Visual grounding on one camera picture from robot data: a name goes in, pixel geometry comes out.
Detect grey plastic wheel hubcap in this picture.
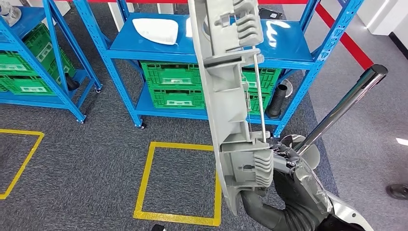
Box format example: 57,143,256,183
188,0,275,216

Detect person's black shoe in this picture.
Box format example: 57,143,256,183
385,183,408,201

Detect chrome stanchion post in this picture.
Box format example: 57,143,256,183
280,64,389,170

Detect yellow floor tape square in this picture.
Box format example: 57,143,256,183
133,141,222,227
0,128,45,201

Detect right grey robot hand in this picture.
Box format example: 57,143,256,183
240,141,334,231

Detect black box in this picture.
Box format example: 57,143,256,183
258,7,284,20

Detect white plastic mirror cover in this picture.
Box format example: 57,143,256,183
132,18,179,46

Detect red barrier belt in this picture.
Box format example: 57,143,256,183
55,0,309,5
315,3,374,70

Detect clear grey plastic part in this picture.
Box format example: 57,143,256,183
0,0,22,27

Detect blue metal shelf rack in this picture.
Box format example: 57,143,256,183
72,0,366,138
0,0,103,124

